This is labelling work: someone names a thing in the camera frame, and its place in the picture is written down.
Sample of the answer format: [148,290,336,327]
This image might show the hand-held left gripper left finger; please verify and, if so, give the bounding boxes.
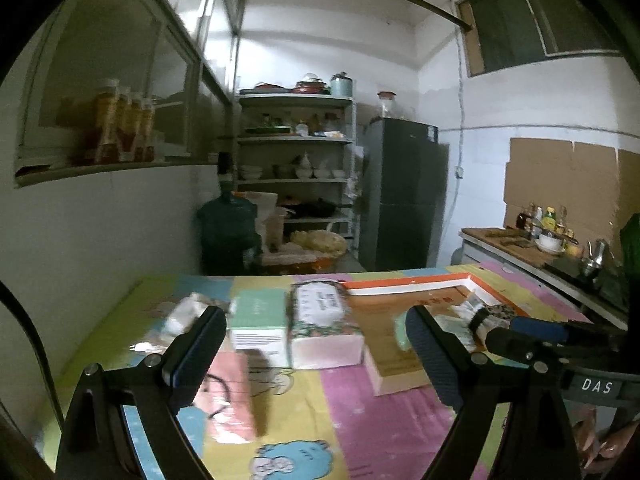
[54,305,228,480]

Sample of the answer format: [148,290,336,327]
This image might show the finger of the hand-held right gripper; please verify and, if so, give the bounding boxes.
[509,316,626,346]
[484,326,568,368]

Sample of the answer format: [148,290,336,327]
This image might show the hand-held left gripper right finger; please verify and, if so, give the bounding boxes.
[405,304,583,480]

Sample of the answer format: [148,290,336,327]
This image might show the leopard print scrunchie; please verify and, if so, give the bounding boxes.
[467,304,516,346]

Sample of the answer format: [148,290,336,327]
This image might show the mint green round sponge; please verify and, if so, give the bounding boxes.
[394,317,413,351]

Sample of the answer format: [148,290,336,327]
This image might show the crinkled clear plastic packet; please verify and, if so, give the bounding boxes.
[165,294,211,336]

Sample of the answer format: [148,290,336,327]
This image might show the pink plastic packet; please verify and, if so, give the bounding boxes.
[192,352,258,443]

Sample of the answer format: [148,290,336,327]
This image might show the shallow cardboard box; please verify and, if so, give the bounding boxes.
[345,271,531,397]

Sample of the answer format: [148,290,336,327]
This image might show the person's right hand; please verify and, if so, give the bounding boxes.
[571,404,640,462]

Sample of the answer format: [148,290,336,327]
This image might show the cartoon printed blanket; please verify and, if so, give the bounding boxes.
[50,262,591,480]

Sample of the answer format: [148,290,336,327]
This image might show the mint green box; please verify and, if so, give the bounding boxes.
[227,290,291,366]

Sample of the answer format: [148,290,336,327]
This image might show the white bowl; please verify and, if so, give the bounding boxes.
[535,232,565,253]

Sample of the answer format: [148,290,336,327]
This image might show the kitchen counter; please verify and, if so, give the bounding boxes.
[460,227,640,331]

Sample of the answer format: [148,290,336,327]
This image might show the floral tissue pack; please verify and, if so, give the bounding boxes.
[287,281,366,371]

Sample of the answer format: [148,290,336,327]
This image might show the row of condiment bottles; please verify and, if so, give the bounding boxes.
[515,203,576,246]

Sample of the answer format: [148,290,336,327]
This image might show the dark green container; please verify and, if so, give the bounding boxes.
[620,214,640,281]

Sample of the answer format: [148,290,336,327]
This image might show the orange basin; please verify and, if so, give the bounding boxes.
[262,250,346,276]

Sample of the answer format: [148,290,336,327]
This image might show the clear plastic jug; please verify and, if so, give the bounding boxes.
[265,207,288,253]

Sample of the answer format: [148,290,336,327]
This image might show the yellow lumpy bundle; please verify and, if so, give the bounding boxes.
[290,229,347,256]

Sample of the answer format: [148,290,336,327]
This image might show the white sack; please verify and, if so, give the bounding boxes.
[235,191,278,241]

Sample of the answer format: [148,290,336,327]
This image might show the dark refrigerator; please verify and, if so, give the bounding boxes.
[359,116,451,271]

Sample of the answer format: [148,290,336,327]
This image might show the black water pump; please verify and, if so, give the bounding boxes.
[216,152,235,193]

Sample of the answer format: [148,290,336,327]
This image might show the black wok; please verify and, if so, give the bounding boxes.
[280,196,351,218]

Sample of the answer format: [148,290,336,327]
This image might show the row of white bowls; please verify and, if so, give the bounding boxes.
[239,152,348,181]

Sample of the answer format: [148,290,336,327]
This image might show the sliding glass window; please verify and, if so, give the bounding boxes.
[12,0,246,188]

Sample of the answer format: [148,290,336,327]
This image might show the white shelf rack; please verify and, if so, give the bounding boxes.
[235,92,358,241]

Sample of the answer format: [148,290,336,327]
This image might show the row of jars and bottles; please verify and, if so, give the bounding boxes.
[245,112,348,137]

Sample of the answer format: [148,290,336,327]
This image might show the teal kettle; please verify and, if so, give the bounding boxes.
[330,72,355,97]

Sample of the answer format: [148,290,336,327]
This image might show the lidded cooking pot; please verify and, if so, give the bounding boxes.
[295,72,331,95]

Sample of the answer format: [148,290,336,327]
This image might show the cardboard sheet on wall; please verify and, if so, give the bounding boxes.
[502,137,640,246]

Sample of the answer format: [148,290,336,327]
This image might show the small wall window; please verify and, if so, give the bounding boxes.
[455,0,626,78]

